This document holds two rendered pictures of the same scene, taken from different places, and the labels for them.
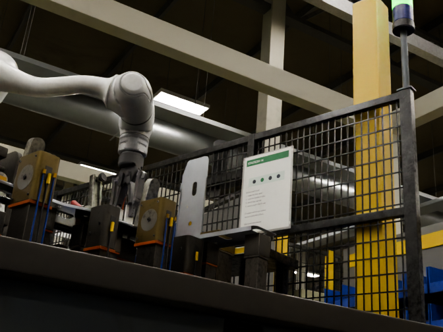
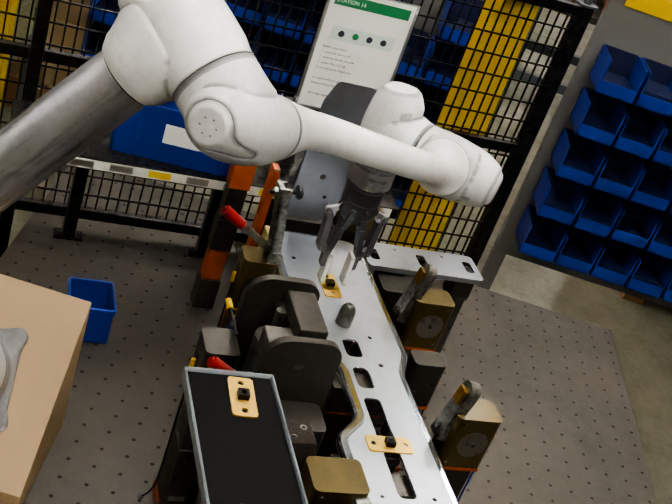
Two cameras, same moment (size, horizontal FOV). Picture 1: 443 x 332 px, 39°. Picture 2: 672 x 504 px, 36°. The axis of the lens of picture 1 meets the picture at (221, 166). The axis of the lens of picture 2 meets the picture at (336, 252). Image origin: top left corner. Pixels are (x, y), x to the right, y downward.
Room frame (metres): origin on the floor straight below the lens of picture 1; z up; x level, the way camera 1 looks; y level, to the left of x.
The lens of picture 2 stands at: (0.99, 1.95, 2.10)
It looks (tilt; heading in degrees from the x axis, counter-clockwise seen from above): 29 degrees down; 294
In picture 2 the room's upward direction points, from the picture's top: 21 degrees clockwise
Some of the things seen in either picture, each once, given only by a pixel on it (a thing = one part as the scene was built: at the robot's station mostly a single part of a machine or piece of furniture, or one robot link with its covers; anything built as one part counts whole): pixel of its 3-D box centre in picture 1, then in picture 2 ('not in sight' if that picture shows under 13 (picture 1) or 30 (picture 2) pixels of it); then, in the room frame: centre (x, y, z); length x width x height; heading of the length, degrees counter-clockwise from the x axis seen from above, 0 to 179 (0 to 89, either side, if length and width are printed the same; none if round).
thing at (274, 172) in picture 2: not in sight; (243, 267); (1.91, 0.32, 0.95); 0.03 x 0.01 x 0.50; 138
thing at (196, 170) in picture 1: (191, 205); (331, 154); (1.92, 0.09, 1.17); 0.12 x 0.01 x 0.34; 48
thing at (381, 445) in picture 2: not in sight; (390, 442); (1.38, 0.59, 1.01); 0.08 x 0.04 x 0.01; 48
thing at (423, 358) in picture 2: (100, 265); (409, 413); (1.46, 0.27, 0.84); 0.10 x 0.05 x 0.29; 48
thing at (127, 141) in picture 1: (132, 147); (372, 171); (1.73, 0.27, 1.28); 0.09 x 0.09 x 0.06
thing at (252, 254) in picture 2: not in sight; (230, 324); (1.85, 0.41, 0.87); 0.10 x 0.07 x 0.35; 48
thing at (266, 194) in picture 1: (267, 192); (355, 55); (2.07, -0.17, 1.30); 0.23 x 0.02 x 0.31; 48
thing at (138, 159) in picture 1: (130, 169); (360, 203); (1.73, 0.27, 1.20); 0.08 x 0.07 x 0.09; 48
